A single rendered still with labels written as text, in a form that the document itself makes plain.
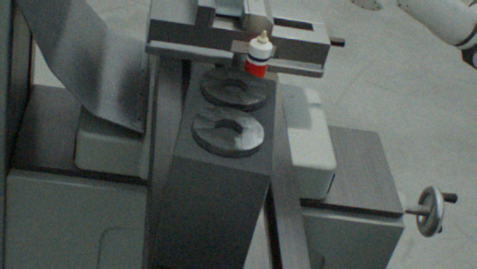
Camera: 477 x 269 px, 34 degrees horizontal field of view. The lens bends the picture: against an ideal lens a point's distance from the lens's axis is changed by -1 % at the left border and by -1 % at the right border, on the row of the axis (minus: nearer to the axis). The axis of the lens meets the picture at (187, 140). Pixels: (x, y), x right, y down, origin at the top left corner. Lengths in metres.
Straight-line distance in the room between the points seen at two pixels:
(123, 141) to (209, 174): 0.51
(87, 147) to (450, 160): 2.06
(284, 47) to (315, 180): 0.26
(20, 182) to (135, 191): 0.22
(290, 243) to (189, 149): 0.26
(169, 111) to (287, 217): 0.29
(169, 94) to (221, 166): 0.46
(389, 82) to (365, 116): 0.36
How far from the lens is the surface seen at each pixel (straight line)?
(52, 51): 1.36
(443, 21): 1.38
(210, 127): 0.95
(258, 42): 1.39
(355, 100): 3.39
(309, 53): 1.49
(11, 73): 1.35
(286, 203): 1.18
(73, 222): 1.54
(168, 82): 1.39
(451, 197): 1.77
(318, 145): 1.52
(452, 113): 3.56
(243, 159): 0.93
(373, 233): 1.59
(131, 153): 1.43
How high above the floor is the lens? 1.70
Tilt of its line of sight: 36 degrees down
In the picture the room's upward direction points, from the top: 12 degrees clockwise
